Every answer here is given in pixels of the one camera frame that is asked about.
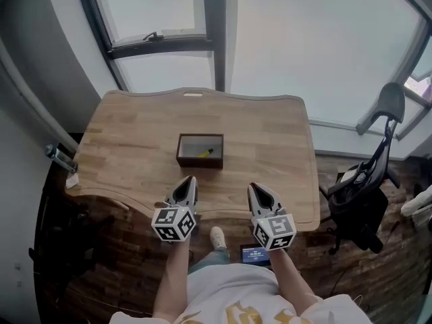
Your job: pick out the blue jeans leg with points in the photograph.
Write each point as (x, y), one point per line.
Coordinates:
(211, 259)

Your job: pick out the small screen device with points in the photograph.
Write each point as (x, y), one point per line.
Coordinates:
(254, 255)

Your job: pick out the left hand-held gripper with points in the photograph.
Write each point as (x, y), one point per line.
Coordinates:
(173, 224)

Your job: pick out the dark window frame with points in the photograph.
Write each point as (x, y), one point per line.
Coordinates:
(162, 48)

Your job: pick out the black chair with armrests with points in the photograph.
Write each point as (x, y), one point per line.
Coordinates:
(67, 241)

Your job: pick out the white shirt with gold print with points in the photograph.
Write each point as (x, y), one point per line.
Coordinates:
(233, 290)

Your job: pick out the grey pipe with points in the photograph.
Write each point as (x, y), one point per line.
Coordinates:
(33, 106)

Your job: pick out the white shoe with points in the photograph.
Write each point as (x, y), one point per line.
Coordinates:
(218, 237)

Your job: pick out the dark brown wooden box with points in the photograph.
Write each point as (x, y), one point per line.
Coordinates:
(199, 163)

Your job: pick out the yellow screwdriver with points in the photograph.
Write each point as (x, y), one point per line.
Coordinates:
(204, 153)

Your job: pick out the person's left forearm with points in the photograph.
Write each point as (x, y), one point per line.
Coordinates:
(172, 275)

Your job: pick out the person's right forearm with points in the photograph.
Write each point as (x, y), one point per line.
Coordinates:
(290, 278)

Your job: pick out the black office chair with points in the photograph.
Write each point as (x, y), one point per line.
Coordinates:
(357, 197)

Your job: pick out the white paper scrap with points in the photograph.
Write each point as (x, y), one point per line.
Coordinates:
(72, 181)

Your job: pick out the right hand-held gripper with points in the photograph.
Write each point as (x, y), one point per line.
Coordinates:
(275, 231)

